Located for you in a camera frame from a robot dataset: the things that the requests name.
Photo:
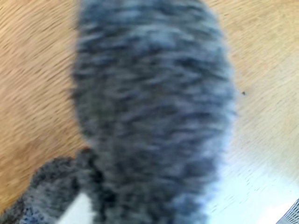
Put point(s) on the dark grey fuzzy sock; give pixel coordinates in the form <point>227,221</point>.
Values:
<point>151,105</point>

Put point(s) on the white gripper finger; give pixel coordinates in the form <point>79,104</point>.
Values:
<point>79,211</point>

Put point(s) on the grey ribbed object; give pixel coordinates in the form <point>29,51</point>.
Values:
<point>290,214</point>

